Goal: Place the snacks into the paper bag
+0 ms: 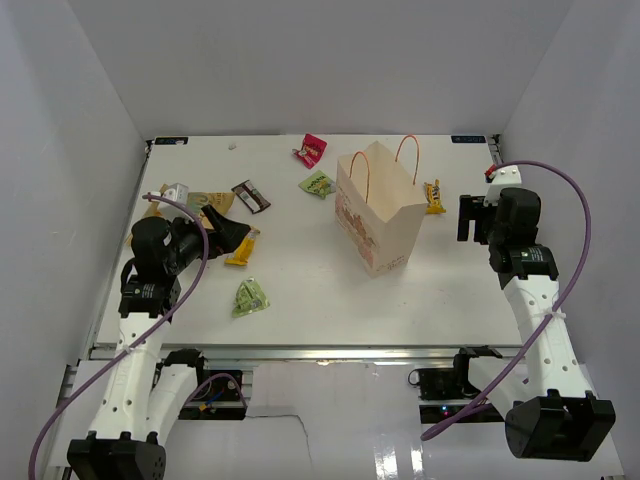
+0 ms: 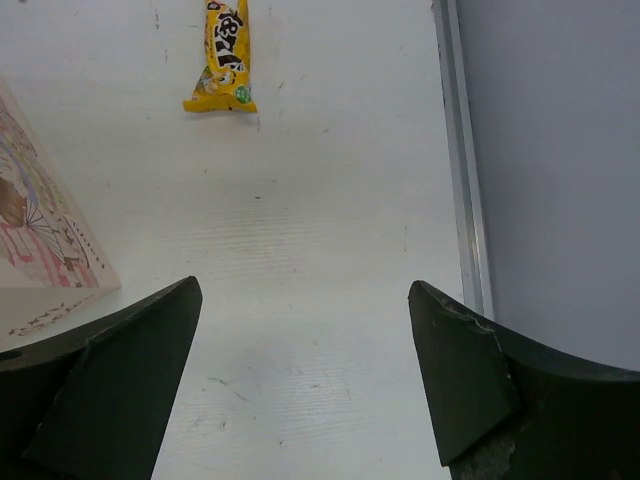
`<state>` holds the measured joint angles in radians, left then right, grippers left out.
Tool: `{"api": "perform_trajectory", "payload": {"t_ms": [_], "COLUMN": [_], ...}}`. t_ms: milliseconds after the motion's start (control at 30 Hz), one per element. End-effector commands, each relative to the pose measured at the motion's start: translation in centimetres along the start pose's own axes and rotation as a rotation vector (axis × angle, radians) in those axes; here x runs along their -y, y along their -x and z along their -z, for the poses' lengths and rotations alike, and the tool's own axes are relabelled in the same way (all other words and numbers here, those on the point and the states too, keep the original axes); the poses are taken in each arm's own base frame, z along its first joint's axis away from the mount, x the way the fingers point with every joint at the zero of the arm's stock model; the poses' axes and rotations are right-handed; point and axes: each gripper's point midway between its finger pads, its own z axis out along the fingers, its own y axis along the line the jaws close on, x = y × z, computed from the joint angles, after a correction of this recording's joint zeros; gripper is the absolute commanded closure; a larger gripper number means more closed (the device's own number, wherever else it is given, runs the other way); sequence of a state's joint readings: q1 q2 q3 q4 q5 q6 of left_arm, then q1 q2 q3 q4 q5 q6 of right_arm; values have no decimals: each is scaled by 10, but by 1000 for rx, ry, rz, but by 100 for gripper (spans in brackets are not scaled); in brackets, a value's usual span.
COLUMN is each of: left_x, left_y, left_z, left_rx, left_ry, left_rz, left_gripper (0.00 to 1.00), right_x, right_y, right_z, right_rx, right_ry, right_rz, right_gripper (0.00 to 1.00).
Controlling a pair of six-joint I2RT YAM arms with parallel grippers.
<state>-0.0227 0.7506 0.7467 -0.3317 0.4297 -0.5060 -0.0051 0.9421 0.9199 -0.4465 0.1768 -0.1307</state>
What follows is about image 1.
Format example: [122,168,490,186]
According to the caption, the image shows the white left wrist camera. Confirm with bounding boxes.
[157,183,189,220]

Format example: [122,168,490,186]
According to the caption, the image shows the green gummy snack packet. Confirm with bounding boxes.
[299,170,336,199]

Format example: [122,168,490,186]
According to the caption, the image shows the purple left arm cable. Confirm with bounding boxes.
[28,192,249,480]

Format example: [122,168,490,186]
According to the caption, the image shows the black base electronics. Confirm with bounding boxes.
[407,368,480,425]
[179,377,246,421]

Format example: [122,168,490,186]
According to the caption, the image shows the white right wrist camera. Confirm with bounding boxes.
[483,165,522,206]

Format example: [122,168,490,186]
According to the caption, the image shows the right blue table label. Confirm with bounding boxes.
[451,135,486,144]

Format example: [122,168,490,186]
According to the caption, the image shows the red snack packet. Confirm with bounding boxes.
[292,133,327,169]

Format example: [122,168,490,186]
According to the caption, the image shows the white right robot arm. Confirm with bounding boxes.
[451,187,616,462]

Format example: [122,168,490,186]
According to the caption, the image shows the beige paper bag orange handles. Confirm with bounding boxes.
[335,141,427,278]

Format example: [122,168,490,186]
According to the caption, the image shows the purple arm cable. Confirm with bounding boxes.
[28,192,249,480]
[420,159,593,442]

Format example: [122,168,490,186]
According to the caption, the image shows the left blue table label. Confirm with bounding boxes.
[153,137,189,146]

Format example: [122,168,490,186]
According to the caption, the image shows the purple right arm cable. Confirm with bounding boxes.
[420,159,593,442]

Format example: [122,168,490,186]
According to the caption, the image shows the yellow M&M's candy pack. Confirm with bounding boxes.
[424,179,446,215]

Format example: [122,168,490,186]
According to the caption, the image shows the brown chocolate bar wrapper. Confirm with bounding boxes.
[232,180,271,214]

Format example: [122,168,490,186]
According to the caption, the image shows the right black base electronics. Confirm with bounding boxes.
[407,368,480,425]

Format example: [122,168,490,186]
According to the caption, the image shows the blue table label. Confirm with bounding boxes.
[451,135,486,144]
[153,137,189,146]

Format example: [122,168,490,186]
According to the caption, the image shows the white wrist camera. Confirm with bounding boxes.
[157,183,189,220]
[483,165,522,206]

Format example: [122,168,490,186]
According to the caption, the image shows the light green snack packet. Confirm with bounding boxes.
[231,277,270,318]

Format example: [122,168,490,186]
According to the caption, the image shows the yellow snack bar wrapper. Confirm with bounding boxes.
[224,227,261,267]

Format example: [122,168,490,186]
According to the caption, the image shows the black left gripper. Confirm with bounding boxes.
[164,204,250,274]

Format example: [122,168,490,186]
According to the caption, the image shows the aluminium table front rail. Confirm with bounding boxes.
[88,344,536,365]

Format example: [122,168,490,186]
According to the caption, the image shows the left black base electronics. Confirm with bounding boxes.
[179,377,246,421]

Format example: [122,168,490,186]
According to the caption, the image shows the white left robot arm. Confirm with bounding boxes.
[67,205,250,479]

